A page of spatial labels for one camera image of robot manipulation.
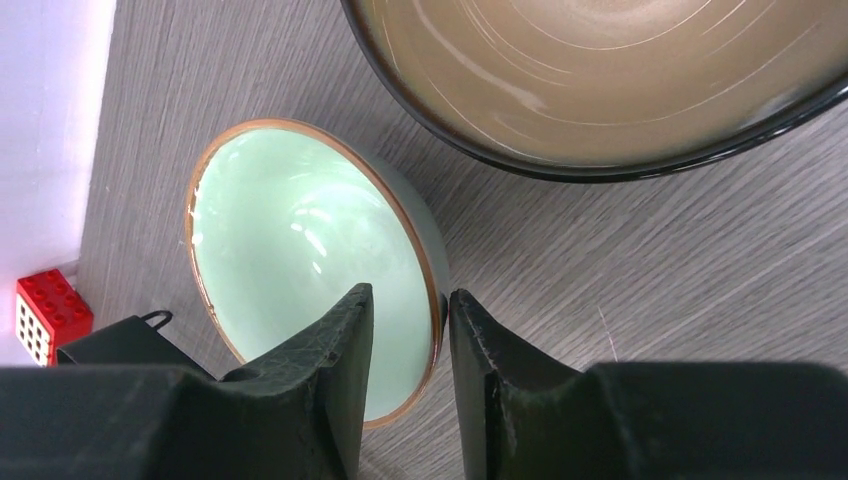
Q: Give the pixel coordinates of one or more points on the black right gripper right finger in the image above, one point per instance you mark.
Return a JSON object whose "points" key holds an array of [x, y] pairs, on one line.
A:
{"points": [[524, 415]]}

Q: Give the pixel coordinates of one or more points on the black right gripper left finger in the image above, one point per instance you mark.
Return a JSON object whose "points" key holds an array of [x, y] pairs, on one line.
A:
{"points": [[295, 412]]}

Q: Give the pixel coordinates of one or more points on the celadon bowl with flower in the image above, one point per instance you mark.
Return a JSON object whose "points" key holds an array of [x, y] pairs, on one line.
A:
{"points": [[282, 218]]}

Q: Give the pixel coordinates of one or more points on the dark blue glazed bowl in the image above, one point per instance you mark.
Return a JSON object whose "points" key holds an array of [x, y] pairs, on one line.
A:
{"points": [[606, 91]]}

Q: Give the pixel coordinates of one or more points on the black wire dish rack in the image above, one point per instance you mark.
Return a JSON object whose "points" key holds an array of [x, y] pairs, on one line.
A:
{"points": [[135, 340]]}

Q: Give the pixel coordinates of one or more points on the red box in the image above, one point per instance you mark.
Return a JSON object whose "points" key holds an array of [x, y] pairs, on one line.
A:
{"points": [[49, 313]]}

